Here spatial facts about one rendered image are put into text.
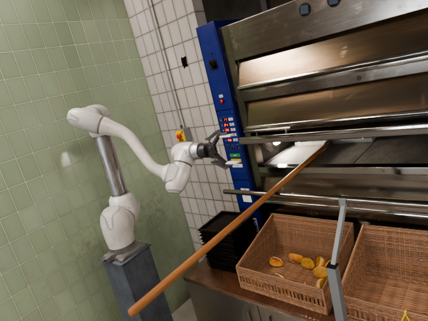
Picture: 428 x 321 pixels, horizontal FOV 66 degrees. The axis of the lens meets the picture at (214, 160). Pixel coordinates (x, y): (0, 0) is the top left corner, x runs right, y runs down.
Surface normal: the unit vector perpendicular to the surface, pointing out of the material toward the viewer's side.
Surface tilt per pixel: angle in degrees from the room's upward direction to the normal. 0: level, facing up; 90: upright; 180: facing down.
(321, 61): 70
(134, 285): 90
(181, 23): 90
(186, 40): 90
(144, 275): 90
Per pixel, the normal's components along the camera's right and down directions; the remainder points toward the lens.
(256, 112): -0.67, 0.00
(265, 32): -0.63, 0.34
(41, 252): 0.74, -0.01
